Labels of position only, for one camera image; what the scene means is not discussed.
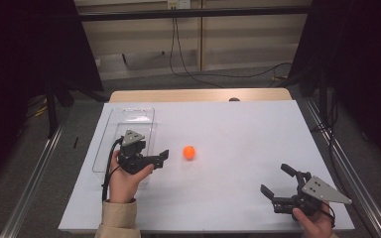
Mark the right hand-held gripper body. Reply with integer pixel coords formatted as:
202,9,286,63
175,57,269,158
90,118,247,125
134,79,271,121
271,171,353,222

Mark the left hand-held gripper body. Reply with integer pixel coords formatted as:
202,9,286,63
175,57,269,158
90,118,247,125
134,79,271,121
116,129,157,176

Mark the orange ball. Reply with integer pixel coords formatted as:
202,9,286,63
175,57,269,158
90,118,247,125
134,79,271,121
182,145,196,161

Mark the clear plastic tray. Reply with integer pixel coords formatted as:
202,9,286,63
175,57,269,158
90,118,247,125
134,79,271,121
92,107,157,186

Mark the person's left hand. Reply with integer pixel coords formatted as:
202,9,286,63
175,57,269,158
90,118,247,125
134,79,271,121
108,150,156,204

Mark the person's right hand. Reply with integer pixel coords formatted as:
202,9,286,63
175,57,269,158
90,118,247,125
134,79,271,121
292,201,336,238

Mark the white table cover sheet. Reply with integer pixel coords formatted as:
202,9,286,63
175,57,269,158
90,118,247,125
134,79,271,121
58,99,355,232

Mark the black metal stand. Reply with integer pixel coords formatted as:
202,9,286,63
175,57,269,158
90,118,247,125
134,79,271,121
44,78,61,140

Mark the black curtain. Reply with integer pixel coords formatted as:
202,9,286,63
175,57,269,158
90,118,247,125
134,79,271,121
286,0,381,177
0,0,105,191

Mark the black horizontal bar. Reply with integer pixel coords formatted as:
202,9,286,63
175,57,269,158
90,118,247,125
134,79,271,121
77,5,312,23

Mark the right hand-held gripper black cable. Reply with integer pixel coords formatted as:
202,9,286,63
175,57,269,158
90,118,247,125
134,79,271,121
321,201,337,230

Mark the hand-held gripper black cable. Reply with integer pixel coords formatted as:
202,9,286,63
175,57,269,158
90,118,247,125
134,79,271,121
101,137,124,202
321,201,337,230

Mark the left hand-held gripper black cable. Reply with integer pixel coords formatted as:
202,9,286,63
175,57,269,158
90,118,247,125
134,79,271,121
101,137,124,202

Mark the aluminium floor rail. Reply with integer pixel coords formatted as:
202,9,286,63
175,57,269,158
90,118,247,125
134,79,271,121
0,122,69,238
302,98,381,238

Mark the black floor cable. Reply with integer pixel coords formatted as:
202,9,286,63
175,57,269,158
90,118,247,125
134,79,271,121
311,90,340,157

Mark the black wall cable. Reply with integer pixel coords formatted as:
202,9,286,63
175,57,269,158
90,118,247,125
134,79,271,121
174,18,226,89
169,18,293,79

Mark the white wall socket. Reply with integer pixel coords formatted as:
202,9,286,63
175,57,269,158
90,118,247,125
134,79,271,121
167,0,191,10

